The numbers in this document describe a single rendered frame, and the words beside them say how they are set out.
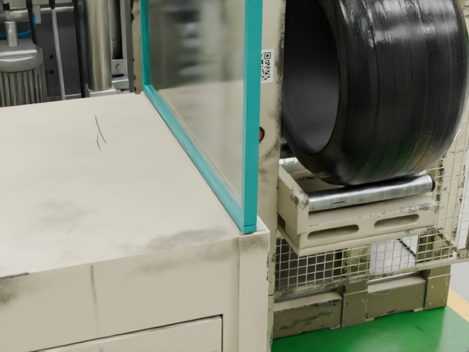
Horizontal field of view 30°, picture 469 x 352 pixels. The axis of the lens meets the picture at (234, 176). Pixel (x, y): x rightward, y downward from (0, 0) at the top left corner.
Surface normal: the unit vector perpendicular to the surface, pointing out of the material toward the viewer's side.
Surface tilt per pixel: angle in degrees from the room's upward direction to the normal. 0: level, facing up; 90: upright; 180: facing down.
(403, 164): 123
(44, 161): 0
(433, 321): 0
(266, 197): 90
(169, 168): 0
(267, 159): 90
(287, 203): 90
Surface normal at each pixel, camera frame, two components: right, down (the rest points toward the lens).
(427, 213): 0.33, 0.43
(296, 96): 0.27, -0.18
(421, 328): 0.01, -0.89
